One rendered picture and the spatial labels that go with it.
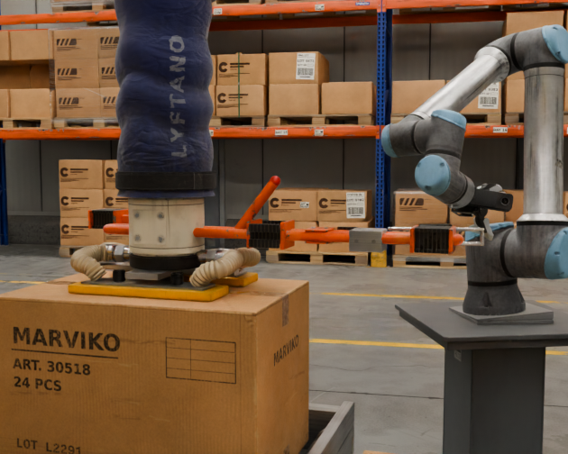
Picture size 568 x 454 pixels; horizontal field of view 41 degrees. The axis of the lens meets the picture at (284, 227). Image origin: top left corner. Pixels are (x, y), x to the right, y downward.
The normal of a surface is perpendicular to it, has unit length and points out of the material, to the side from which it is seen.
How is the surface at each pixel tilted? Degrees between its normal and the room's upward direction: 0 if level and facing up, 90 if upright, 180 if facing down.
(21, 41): 88
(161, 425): 90
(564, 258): 90
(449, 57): 90
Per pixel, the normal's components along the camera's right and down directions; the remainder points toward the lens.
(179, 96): 0.51, -0.27
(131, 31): -0.46, -0.18
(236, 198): -0.21, 0.09
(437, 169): -0.65, -0.18
